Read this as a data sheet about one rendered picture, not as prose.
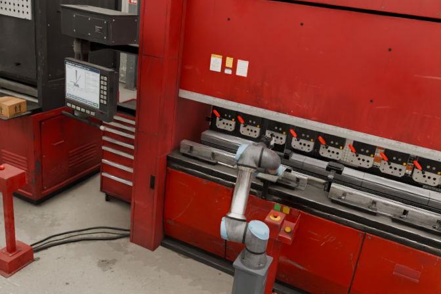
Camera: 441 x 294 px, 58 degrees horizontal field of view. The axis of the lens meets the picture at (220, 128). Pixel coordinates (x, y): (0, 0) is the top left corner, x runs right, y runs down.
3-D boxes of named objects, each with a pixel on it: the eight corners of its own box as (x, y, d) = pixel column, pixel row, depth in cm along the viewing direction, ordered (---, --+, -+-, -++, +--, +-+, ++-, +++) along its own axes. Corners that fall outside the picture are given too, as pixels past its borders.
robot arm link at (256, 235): (265, 254, 213) (269, 233, 209) (240, 249, 216) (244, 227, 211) (268, 242, 224) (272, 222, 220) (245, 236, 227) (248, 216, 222)
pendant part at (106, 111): (64, 106, 289) (63, 57, 277) (78, 104, 299) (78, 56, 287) (107, 123, 268) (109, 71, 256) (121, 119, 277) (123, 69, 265)
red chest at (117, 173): (98, 202, 404) (100, 108, 371) (129, 184, 448) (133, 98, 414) (139, 218, 385) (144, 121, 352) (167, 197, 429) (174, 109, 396)
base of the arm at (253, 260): (262, 273, 214) (264, 258, 211) (235, 263, 219) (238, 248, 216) (270, 258, 227) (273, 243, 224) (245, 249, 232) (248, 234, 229)
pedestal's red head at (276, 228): (262, 235, 268) (266, 211, 262) (269, 224, 282) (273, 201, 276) (290, 245, 261) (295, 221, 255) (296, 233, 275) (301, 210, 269)
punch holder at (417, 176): (411, 180, 254) (419, 156, 249) (411, 175, 262) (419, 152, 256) (437, 187, 249) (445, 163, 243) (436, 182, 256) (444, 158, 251)
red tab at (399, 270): (393, 273, 262) (396, 265, 260) (393, 272, 264) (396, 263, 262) (417, 283, 257) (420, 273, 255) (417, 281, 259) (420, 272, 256)
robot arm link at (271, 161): (283, 149, 218) (283, 163, 265) (264, 146, 220) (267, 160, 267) (279, 170, 216) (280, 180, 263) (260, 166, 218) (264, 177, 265)
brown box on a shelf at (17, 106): (-21, 112, 330) (-22, 98, 326) (6, 105, 353) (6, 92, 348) (5, 121, 319) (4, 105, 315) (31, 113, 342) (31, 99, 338)
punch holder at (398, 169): (378, 171, 262) (384, 147, 256) (379, 167, 269) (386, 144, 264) (403, 178, 256) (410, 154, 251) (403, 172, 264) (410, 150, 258)
